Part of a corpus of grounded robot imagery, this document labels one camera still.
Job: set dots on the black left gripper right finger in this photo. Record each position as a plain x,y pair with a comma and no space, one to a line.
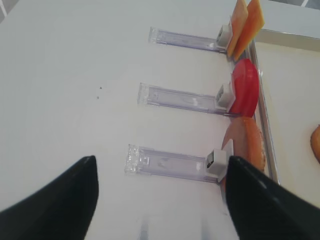
261,209

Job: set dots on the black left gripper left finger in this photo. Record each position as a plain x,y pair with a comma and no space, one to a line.
61,210

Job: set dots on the red tomato slice outer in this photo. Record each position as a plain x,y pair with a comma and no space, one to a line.
245,83

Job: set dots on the orange cheese slice inner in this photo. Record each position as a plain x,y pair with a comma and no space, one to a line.
254,22

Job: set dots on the orange cheese slice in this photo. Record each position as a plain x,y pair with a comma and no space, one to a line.
237,21
254,22

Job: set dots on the orange cheese slice outer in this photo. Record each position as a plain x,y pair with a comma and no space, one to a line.
237,21

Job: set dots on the silver metal baking tray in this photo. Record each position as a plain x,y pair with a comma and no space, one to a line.
289,65

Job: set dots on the clear rail left bun pusher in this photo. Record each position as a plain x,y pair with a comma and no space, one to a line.
210,169

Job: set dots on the clear rail tomato pusher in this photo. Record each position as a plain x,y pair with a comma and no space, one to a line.
158,96

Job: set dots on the clear rail cheese pusher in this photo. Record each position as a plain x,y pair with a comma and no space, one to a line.
218,45

